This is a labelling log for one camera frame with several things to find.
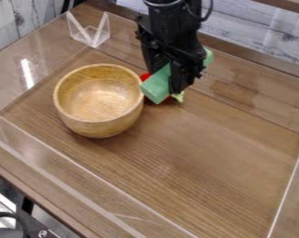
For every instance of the black table leg frame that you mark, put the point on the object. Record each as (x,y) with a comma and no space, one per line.
(19,225)

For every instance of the green foam block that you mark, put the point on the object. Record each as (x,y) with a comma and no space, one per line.
(172,73)

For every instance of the clear acrylic wall panel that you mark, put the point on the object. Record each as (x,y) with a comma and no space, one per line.
(87,202)

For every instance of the wooden brown bowl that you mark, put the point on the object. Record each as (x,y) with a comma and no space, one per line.
(99,100)

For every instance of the red plush strawberry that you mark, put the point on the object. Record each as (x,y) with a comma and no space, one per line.
(144,76)

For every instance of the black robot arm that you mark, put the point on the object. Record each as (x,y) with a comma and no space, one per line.
(172,3)

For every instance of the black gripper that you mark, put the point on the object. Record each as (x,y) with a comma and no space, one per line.
(168,29)

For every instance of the clear acrylic corner bracket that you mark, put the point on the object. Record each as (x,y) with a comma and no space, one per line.
(92,36)

